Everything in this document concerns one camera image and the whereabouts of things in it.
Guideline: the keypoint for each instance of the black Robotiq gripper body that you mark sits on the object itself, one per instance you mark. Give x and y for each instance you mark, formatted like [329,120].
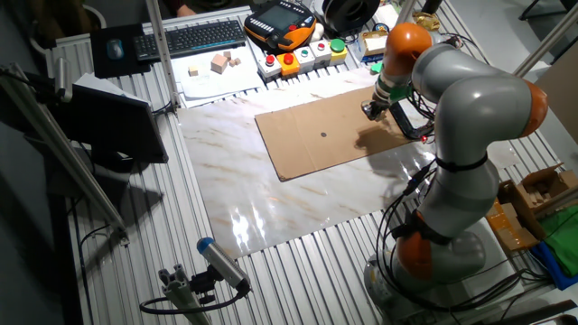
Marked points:
[381,104]

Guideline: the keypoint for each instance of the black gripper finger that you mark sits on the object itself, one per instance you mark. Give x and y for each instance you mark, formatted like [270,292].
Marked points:
[366,110]
[380,114]

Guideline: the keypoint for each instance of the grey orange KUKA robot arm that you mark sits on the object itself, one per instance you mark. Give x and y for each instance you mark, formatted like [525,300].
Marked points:
[474,104]

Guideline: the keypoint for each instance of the person hand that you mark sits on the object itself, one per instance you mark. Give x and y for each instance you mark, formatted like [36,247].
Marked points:
[186,11]

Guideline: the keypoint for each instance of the cardboard box white label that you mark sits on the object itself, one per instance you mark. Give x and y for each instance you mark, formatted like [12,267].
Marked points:
[372,43]

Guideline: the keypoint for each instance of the brown cardboard sheet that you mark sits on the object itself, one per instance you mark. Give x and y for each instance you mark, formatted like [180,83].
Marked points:
[307,140]

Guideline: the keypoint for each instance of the yellow box green button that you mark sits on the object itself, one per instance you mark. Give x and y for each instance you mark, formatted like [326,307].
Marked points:
[338,49]

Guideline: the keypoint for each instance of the white box small red button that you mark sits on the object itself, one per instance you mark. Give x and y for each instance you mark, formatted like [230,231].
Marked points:
[321,52]

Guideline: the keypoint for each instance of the white box green button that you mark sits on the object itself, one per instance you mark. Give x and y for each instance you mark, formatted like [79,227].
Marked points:
[304,58]

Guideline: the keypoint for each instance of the orange box red button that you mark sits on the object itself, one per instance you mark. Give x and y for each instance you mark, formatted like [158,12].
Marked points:
[289,65]

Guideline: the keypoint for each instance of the white egg shaped object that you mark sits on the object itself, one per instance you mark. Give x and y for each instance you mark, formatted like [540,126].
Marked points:
[318,32]

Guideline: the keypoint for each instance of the black filament spool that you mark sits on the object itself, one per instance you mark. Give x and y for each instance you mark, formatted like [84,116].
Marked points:
[352,13]

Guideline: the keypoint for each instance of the white box large red button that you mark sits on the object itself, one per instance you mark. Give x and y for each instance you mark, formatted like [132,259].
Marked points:
[269,67]

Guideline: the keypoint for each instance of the black orange teach pendant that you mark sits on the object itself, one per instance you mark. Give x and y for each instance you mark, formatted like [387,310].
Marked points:
[280,22]

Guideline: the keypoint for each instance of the white marble pattern mat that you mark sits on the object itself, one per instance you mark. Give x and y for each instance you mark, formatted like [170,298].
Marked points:
[253,189]

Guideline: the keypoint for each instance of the large wooden cube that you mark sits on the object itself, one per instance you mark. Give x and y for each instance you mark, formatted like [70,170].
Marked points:
[219,64]

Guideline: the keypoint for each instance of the white printed paper sheets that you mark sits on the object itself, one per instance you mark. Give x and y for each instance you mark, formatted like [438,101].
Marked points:
[212,86]

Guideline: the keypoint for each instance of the orange brown cardboard boxes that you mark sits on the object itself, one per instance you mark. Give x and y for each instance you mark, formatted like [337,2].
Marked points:
[506,225]

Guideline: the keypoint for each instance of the open brown cardboard box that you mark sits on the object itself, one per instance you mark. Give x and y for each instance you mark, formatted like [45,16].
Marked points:
[542,182]

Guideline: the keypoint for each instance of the brown cardboard panel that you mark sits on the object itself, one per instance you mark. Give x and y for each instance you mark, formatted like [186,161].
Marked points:
[560,95]

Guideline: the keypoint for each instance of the black office chair base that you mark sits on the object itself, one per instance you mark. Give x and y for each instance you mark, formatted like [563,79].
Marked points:
[542,9]

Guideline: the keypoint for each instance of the black computer keyboard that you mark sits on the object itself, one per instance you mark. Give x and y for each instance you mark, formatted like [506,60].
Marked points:
[189,38]

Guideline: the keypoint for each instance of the green cloth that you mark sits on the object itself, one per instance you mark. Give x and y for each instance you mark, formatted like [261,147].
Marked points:
[564,239]

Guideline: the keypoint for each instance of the blue bag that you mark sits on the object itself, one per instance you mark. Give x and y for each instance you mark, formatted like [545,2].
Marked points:
[553,268]

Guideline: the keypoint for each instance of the black mouse pad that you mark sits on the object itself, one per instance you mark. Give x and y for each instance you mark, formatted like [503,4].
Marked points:
[131,67]

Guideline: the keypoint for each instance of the black computer monitor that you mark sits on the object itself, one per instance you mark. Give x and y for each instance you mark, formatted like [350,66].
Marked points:
[113,122]

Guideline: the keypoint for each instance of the dark computer mouse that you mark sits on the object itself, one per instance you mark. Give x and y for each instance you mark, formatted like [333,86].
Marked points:
[115,49]

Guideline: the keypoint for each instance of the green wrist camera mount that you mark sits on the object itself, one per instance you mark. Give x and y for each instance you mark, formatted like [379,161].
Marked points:
[401,92]

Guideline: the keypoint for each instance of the aluminium frame post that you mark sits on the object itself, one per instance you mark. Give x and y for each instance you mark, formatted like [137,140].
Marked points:
[546,40]
[160,45]
[406,11]

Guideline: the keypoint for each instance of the silver camera blue cap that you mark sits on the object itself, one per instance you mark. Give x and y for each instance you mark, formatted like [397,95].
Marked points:
[221,262]

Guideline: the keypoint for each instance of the short aluminium profile mount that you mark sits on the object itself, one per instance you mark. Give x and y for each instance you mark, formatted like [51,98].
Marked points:
[180,293]

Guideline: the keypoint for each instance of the aluminium frame strut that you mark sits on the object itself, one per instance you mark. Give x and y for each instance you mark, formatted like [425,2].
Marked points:
[63,149]

